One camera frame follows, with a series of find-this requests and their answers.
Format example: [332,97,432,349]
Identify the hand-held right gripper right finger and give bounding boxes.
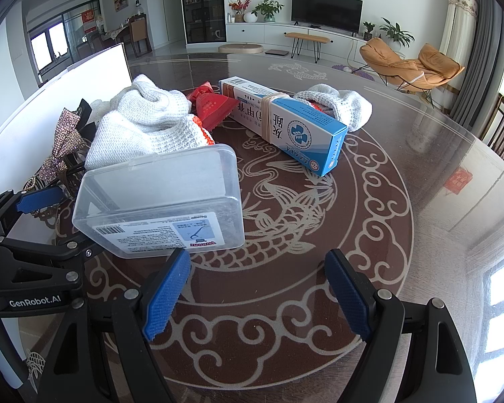
[324,249,477,403]

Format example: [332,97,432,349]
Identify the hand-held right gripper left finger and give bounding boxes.
[25,248,193,403]

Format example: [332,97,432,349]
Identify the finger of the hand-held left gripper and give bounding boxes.
[0,185,70,240]
[0,235,106,288]

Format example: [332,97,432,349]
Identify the rhinestone bow hair clip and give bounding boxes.
[23,98,97,219]

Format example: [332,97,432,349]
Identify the clear plastic box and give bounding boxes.
[71,143,245,259]

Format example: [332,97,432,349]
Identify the white knit glove orange cuff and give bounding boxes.
[294,84,374,132]
[84,74,215,171]

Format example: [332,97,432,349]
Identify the blue white medicine box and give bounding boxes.
[218,76,348,177]

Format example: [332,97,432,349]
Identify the red snack packet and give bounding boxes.
[187,82,238,132]

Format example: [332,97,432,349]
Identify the brown upholstered dining chair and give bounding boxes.
[128,19,152,57]

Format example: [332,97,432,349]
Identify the purple floor mat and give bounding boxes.
[333,64,374,77]

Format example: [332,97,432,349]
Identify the orange lounge chair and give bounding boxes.
[359,37,466,93]

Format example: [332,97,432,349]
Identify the beige round floor cushion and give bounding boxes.
[218,43,264,54]

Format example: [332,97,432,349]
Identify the black glass display cabinet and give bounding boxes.
[179,0,227,45]

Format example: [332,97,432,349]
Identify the wooden bench hairpin legs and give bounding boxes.
[284,31,330,58]

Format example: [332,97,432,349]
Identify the large leafy potted plant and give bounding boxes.
[380,17,414,49]

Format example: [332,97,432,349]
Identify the grey curtain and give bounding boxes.
[449,0,504,131]

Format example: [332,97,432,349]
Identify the white television cabinet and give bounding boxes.
[226,20,383,57]

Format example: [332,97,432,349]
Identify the red flowers in vase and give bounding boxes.
[229,0,253,23]

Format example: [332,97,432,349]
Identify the black television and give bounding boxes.
[291,0,364,34]

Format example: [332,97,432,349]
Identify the white sheer curtain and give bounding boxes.
[439,0,479,68]

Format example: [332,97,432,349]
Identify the green potted plant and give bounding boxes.
[252,0,284,23]

